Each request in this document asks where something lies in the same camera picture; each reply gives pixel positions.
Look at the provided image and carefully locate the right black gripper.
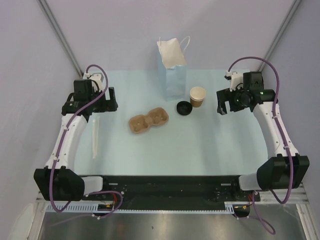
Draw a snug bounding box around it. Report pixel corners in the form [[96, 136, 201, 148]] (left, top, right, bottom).
[[216, 84, 249, 115]]

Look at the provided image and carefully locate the brown paper cup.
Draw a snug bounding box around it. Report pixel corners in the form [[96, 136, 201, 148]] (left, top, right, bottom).
[[189, 86, 207, 108]]

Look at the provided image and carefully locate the black plastic cup lid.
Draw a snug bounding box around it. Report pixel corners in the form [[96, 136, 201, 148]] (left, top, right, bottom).
[[176, 101, 193, 116]]

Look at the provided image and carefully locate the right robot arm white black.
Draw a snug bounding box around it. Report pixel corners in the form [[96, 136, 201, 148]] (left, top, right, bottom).
[[216, 71, 310, 201]]

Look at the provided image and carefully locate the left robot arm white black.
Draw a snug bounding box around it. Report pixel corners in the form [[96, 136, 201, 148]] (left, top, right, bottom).
[[33, 73, 118, 202]]

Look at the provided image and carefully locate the white wrapped straw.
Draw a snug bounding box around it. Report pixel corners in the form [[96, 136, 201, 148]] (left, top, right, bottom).
[[92, 115, 100, 159]]

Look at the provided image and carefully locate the light blue table mat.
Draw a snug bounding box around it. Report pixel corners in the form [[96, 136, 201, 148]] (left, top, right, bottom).
[[74, 69, 268, 176]]

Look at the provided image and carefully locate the brown cardboard cup carrier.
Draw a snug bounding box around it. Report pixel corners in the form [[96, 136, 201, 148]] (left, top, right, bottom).
[[128, 107, 169, 134]]

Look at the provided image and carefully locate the light blue paper bag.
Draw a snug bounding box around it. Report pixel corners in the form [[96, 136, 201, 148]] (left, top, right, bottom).
[[157, 36, 190, 101]]

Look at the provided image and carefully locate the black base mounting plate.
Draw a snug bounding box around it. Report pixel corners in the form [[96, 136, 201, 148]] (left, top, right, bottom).
[[83, 175, 252, 211]]

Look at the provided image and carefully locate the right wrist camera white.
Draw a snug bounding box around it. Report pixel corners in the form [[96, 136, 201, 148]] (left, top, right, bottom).
[[224, 71, 243, 92]]

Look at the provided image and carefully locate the white slotted cable duct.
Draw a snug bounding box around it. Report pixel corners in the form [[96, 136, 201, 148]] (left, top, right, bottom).
[[46, 202, 99, 213]]

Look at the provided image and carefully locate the aluminium frame rail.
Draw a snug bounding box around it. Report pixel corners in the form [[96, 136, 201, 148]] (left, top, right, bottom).
[[37, 0, 83, 77]]

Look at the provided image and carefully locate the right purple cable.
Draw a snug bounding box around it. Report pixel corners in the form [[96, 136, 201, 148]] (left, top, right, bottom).
[[228, 56, 296, 205]]

